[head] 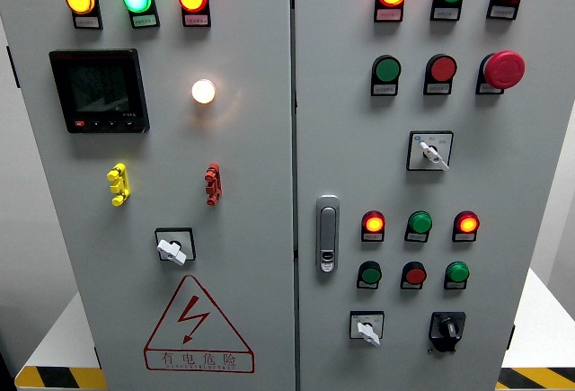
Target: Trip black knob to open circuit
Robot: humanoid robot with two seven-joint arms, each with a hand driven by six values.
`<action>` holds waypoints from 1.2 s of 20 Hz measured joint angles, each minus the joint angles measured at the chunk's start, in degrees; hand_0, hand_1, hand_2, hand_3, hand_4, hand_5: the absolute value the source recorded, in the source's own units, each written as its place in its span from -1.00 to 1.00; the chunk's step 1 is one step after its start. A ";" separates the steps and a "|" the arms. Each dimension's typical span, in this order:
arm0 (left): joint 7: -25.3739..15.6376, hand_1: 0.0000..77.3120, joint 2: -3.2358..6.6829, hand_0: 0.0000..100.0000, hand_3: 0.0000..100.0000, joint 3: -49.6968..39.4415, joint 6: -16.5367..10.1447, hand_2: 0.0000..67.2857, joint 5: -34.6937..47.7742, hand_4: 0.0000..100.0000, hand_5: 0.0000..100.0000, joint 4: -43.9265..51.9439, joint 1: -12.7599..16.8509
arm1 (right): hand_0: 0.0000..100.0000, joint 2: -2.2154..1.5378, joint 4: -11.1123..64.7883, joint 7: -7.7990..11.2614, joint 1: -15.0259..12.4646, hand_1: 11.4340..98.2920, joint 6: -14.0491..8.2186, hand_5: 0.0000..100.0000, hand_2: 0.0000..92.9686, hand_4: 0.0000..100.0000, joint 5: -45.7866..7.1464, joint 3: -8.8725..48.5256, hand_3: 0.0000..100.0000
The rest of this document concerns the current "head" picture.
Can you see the black knob turn switch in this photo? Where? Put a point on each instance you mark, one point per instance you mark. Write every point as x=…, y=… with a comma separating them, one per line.
x=448, y=329

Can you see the pale grey cabinet door with display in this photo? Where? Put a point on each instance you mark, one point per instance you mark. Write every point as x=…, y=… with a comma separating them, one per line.
x=251, y=162

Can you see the silver door lock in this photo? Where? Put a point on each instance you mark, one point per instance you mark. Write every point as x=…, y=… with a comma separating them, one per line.
x=327, y=229

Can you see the small red lamp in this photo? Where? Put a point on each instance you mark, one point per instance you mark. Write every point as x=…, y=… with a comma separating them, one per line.
x=467, y=222
x=374, y=222

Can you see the small label plate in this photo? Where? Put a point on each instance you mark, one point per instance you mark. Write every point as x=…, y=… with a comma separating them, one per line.
x=388, y=14
x=385, y=89
x=463, y=237
x=444, y=13
x=437, y=88
x=454, y=285
x=488, y=88
x=415, y=237
x=410, y=287
x=197, y=19
x=87, y=22
x=366, y=286
x=144, y=20
x=501, y=12
x=372, y=237

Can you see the white lamp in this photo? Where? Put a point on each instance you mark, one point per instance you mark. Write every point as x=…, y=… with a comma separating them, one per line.
x=203, y=91

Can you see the small green push button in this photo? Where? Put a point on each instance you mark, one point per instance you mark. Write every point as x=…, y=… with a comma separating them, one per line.
x=370, y=274

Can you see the small green lamp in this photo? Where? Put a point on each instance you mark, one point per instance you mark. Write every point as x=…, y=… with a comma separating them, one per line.
x=420, y=222
x=457, y=272

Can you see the small red push button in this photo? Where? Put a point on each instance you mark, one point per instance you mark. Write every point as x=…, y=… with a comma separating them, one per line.
x=414, y=275

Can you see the red warning triangle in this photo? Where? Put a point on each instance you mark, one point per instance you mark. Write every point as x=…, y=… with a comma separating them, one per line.
x=197, y=359

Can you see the pale grey cabinet door with lock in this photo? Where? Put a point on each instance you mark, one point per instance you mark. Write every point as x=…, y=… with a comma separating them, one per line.
x=494, y=175

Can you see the black display meter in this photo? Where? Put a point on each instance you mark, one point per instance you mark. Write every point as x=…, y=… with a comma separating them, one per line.
x=99, y=90

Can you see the large red stop button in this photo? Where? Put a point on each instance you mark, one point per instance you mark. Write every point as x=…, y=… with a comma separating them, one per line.
x=503, y=69

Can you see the black door hinge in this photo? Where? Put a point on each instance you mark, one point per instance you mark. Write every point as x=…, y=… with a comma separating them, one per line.
x=97, y=357
x=511, y=337
x=13, y=67

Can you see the black yellow striped tape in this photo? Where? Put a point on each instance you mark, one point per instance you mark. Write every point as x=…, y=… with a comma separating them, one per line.
x=539, y=378
x=58, y=378

